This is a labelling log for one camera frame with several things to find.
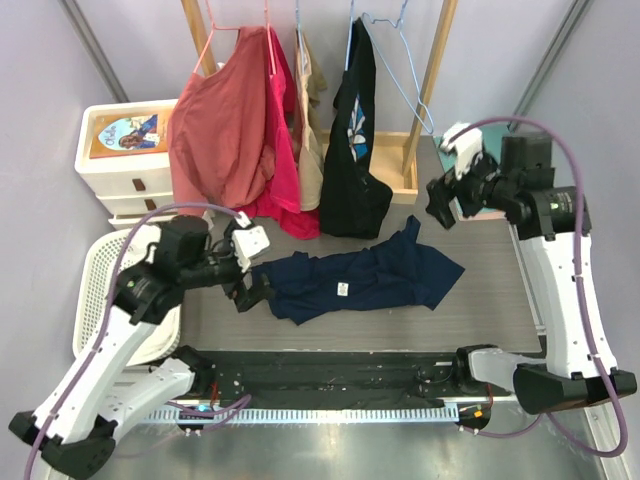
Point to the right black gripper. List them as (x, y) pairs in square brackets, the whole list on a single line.
[(441, 191)]

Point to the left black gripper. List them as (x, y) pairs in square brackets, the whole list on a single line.
[(245, 295)]

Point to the navy blue t shirt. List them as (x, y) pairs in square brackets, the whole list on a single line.
[(397, 272)]

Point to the blue wire hanger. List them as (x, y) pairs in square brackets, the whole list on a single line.
[(410, 93)]

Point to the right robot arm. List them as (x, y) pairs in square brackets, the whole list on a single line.
[(555, 256)]

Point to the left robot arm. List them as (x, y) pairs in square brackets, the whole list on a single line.
[(76, 430)]

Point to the black printed hanging shirt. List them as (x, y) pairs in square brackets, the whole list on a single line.
[(353, 201)]

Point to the magenta pink hanging shirt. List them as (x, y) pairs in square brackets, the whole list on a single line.
[(281, 198)]

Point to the salmon red hanging shirt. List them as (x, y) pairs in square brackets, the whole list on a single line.
[(216, 131)]

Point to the beige hanging shirt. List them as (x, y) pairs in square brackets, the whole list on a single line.
[(308, 145)]

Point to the wooden clothes rack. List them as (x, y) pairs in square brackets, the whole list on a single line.
[(394, 159)]

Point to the teal board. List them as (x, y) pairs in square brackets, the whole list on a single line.
[(492, 139)]

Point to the white laundry basket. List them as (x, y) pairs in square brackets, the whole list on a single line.
[(95, 281)]

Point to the white drawer cabinet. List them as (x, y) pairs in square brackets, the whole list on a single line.
[(127, 186)]

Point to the illustrated book on cabinet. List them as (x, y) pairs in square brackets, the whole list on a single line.
[(122, 135)]

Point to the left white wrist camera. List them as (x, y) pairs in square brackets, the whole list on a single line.
[(248, 241)]

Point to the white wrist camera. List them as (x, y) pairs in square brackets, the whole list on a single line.
[(248, 241), (464, 143)]

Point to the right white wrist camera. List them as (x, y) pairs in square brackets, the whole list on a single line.
[(464, 143)]

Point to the white slotted cable duct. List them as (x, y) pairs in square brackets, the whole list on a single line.
[(201, 414)]

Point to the pink wire hanger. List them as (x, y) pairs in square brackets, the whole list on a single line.
[(203, 29)]

